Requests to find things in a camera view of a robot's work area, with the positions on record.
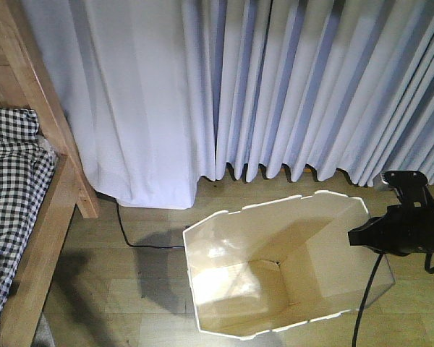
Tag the white plastic trash bin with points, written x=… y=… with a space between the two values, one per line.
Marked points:
x=276 y=265

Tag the wooden bed frame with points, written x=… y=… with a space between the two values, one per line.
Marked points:
x=25 y=83

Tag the black white checkered bedding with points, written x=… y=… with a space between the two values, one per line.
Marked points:
x=26 y=171

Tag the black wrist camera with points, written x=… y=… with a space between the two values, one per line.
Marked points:
x=411 y=188

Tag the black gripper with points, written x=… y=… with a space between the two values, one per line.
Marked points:
x=400 y=231

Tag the light blue curtain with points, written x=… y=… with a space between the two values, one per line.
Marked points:
x=161 y=93

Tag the round grey yellow rug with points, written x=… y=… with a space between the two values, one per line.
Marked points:
x=43 y=336

